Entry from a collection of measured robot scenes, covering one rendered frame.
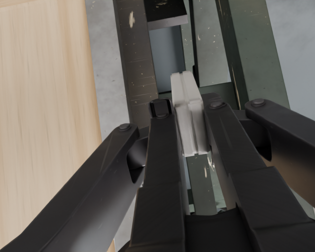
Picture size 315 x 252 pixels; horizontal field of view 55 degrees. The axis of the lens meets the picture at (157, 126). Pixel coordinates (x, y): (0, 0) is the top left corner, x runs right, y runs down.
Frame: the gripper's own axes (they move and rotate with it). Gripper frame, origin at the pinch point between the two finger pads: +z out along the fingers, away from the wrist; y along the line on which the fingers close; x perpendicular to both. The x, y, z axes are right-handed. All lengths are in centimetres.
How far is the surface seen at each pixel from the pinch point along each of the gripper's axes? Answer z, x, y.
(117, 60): 33.5, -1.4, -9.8
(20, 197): 24.8, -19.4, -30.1
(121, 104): 29.6, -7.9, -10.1
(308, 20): 163, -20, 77
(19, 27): 41, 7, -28
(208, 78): 74, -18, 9
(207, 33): 67, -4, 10
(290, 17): 161, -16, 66
